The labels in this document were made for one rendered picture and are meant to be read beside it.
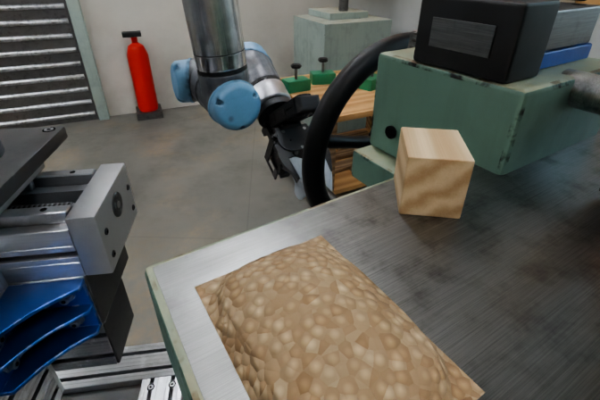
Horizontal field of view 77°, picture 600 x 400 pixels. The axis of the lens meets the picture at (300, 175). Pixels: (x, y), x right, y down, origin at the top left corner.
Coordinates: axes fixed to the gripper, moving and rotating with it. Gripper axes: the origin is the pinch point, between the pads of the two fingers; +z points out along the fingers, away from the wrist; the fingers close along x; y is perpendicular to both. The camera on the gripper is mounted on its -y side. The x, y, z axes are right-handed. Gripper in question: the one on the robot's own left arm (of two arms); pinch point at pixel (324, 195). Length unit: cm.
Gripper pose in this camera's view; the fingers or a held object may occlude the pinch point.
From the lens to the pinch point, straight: 58.4
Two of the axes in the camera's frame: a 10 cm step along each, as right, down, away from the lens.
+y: -2.5, 5.5, 7.9
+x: -8.8, 2.1, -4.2
